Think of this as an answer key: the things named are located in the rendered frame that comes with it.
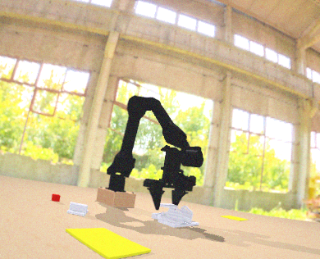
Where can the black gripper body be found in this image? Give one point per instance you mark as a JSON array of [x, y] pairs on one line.
[[164, 182]]

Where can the small red block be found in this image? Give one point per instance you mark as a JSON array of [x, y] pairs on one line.
[[55, 197]]

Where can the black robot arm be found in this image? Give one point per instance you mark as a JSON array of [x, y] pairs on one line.
[[123, 163]]

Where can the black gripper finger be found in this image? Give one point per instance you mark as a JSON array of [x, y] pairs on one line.
[[177, 196], [156, 196]]

